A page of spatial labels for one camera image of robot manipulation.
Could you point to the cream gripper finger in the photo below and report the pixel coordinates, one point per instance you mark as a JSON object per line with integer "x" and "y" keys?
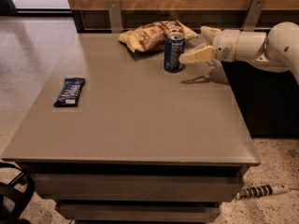
{"x": 199, "y": 54}
{"x": 208, "y": 32}

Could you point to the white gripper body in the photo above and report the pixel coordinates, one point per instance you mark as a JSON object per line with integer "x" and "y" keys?
{"x": 226, "y": 45}

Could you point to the blue pepsi can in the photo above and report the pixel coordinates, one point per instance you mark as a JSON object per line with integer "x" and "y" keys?
{"x": 174, "y": 47}

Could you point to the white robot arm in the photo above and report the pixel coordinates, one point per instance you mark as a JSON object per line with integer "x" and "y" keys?
{"x": 276, "y": 51}

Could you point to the dark blue rxbar wrapper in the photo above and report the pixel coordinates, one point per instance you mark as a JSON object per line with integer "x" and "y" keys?
{"x": 70, "y": 93}

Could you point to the yellow brown chip bag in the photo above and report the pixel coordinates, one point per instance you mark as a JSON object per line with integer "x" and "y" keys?
{"x": 151, "y": 37}

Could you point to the grey drawer cabinet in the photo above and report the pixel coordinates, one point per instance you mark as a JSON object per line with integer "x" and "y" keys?
{"x": 133, "y": 118}

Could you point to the striped black white tube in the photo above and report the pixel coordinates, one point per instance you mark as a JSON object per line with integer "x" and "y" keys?
{"x": 257, "y": 192}

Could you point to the upper grey drawer front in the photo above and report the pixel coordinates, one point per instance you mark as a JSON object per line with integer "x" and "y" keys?
{"x": 140, "y": 188}

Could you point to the grey drawer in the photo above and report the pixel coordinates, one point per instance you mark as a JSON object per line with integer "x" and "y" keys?
{"x": 140, "y": 188}
{"x": 139, "y": 212}

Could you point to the lower grey drawer front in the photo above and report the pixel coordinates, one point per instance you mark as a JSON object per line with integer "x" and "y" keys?
{"x": 139, "y": 212}

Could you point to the black office chair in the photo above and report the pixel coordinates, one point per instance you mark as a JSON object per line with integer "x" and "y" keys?
{"x": 15, "y": 196}

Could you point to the right metal bracket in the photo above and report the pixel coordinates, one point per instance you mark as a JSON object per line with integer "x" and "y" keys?
{"x": 253, "y": 15}

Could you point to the metal bracket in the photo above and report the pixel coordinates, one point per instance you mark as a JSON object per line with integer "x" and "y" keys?
{"x": 114, "y": 12}
{"x": 253, "y": 15}

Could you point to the left metal bracket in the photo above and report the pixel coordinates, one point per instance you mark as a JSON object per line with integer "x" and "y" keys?
{"x": 114, "y": 12}

